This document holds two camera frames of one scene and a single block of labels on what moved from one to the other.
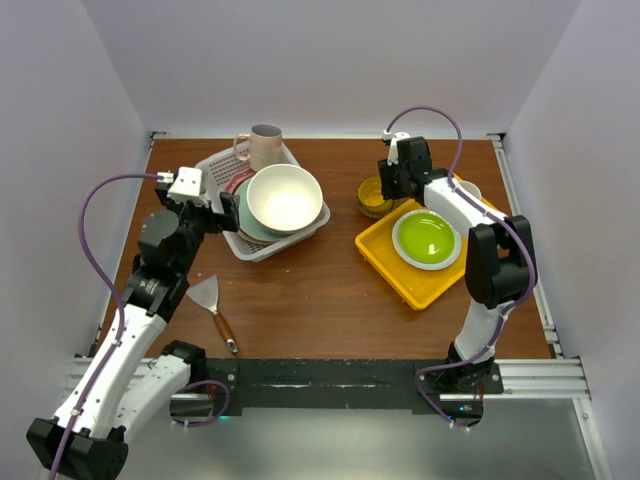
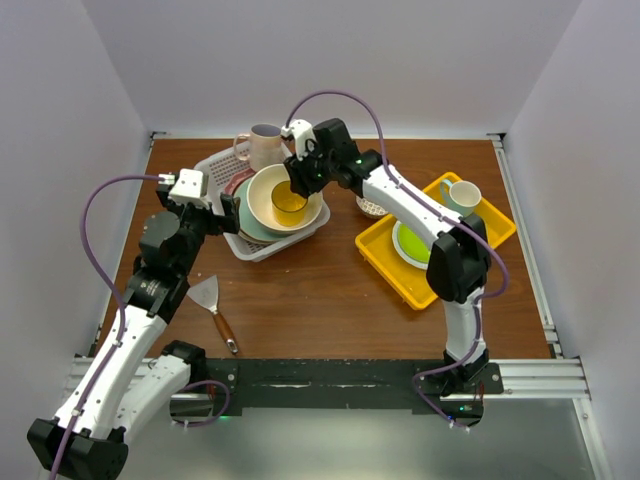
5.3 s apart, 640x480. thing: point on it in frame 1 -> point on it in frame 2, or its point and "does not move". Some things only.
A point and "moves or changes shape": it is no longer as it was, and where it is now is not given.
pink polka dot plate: (236, 179) does not move
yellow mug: (370, 194) moves or changes shape
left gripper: (215, 220) does not move
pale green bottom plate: (250, 226) does not move
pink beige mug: (262, 146) does not move
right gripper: (387, 190) -> (299, 184)
